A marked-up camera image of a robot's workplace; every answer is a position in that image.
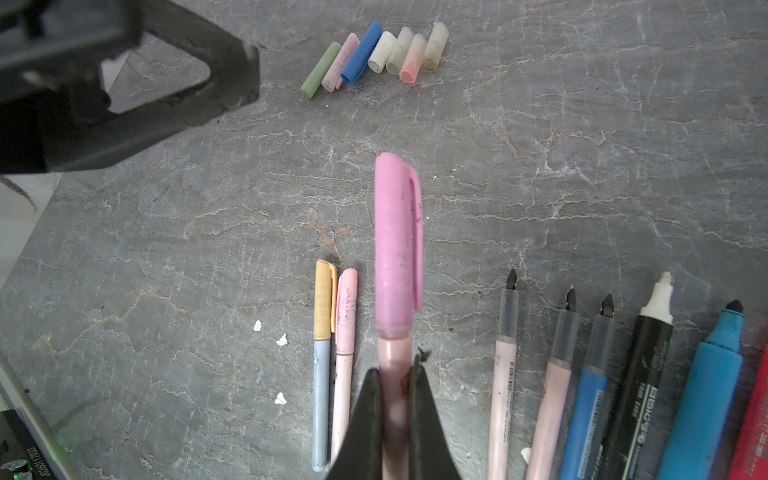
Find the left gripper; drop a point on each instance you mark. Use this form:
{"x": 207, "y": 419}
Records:
{"x": 55, "y": 114}

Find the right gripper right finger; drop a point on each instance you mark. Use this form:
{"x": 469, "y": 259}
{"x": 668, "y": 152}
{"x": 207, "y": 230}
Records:
{"x": 429, "y": 454}

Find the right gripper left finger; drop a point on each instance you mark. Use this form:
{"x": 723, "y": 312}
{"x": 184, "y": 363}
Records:
{"x": 360, "y": 456}

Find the green capped pastel pen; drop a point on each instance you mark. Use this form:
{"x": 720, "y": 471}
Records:
{"x": 503, "y": 381}

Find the light pink pastel pen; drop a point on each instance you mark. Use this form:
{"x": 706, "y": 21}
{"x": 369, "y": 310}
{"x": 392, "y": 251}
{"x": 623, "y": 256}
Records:
{"x": 345, "y": 335}

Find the pale pink pen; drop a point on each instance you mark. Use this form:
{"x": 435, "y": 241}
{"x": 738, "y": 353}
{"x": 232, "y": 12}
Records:
{"x": 555, "y": 390}

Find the black marker white cap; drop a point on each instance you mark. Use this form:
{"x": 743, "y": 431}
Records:
{"x": 628, "y": 426}

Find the purple capped pastel pen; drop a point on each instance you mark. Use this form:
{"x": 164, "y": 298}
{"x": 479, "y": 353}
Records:
{"x": 399, "y": 245}

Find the light blue highlighter pen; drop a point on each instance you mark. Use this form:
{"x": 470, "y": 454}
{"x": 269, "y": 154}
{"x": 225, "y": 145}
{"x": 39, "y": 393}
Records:
{"x": 700, "y": 418}

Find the green pen cap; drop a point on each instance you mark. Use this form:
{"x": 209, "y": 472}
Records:
{"x": 313, "y": 82}

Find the pink highlighter pen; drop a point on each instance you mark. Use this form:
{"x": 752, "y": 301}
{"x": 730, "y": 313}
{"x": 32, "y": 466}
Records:
{"x": 750, "y": 457}

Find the translucent pink pen cap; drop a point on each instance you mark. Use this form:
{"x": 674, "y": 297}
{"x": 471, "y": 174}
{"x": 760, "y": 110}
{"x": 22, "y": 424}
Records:
{"x": 413, "y": 60}

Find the translucent orange pen cap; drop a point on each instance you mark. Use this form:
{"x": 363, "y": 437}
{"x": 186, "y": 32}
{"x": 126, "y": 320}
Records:
{"x": 435, "y": 47}

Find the pale pink pen cap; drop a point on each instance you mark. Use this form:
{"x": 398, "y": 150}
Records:
{"x": 332, "y": 80}

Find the yellow capped blue pen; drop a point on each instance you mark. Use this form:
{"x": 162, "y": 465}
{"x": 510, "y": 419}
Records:
{"x": 325, "y": 293}

